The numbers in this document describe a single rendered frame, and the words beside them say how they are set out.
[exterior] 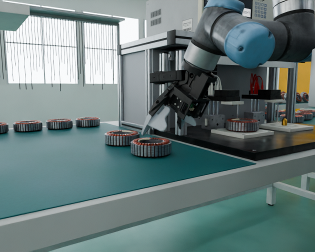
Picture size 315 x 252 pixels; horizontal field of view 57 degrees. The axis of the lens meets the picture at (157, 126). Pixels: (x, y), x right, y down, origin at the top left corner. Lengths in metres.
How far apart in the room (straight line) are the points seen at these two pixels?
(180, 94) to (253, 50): 0.21
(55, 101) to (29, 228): 6.86
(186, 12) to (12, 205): 0.91
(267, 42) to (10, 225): 0.49
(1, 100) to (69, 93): 1.48
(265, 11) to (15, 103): 6.31
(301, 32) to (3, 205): 0.59
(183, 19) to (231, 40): 0.66
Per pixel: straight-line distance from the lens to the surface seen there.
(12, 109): 7.14
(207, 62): 0.65
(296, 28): 0.63
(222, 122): 1.15
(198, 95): 0.66
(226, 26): 0.57
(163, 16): 1.30
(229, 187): 0.66
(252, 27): 0.54
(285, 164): 0.80
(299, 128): 1.19
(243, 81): 1.42
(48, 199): 0.52
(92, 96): 7.55
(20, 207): 0.51
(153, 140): 0.83
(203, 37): 0.64
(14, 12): 1.13
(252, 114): 1.29
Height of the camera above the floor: 0.93
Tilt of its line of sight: 8 degrees down
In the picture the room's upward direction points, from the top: straight up
